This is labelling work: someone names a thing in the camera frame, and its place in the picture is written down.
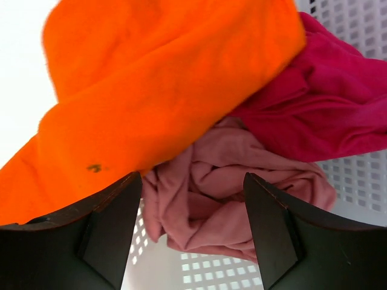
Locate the magenta t shirt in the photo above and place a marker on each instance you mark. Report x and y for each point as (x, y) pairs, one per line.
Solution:
(330, 102)

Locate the dusty pink t shirt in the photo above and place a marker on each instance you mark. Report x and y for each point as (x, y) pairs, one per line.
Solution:
(197, 201)

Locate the orange t shirt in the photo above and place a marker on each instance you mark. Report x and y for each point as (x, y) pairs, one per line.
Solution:
(137, 82)

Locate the white plastic laundry basket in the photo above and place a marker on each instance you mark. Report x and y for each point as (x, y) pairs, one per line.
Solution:
(360, 181)

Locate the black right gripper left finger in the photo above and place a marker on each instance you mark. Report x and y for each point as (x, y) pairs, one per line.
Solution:
(82, 246)

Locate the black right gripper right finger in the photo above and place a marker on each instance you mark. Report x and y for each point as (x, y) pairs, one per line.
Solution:
(300, 246)

